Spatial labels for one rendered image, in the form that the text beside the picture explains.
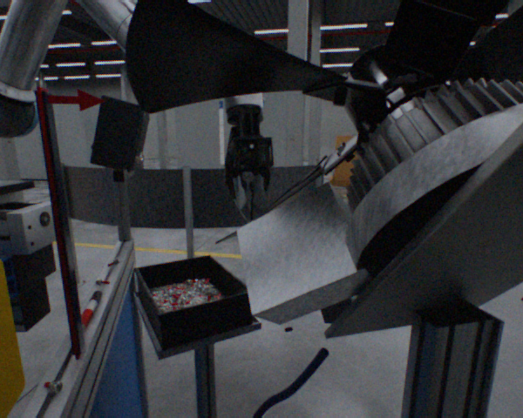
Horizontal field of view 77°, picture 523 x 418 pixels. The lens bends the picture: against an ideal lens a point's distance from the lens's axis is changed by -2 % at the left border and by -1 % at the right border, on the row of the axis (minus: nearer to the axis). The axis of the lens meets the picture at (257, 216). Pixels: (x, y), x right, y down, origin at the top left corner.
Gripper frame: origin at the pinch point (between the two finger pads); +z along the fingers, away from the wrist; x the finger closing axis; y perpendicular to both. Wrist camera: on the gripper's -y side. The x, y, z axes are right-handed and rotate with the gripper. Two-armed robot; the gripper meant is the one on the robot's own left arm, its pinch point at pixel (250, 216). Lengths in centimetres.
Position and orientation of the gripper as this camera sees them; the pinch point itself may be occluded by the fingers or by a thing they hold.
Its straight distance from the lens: 65.4
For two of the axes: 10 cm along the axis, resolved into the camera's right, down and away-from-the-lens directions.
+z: 0.8, 10.0, -0.6
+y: 2.3, -0.8, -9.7
